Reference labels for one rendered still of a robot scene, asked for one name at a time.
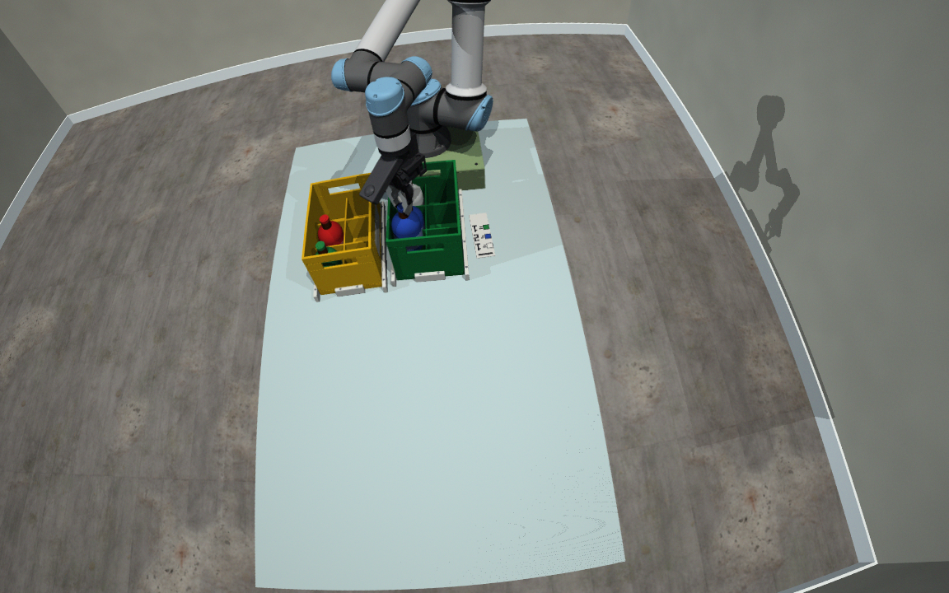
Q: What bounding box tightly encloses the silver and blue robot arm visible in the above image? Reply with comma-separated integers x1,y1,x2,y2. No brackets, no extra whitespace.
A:
331,0,493,205

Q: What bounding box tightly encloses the yellow crate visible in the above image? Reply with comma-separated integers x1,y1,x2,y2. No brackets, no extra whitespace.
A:
302,180,382,295

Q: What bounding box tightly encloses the white bottle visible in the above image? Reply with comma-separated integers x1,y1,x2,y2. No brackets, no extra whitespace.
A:
398,180,424,206

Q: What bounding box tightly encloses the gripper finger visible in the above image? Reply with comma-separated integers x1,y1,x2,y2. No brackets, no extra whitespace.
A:
398,180,421,216
386,185,400,208

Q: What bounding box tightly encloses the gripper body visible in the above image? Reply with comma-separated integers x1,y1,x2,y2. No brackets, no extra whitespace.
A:
378,132,427,190

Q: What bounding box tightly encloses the dark green crate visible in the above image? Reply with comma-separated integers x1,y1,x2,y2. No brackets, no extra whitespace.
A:
386,166,465,281

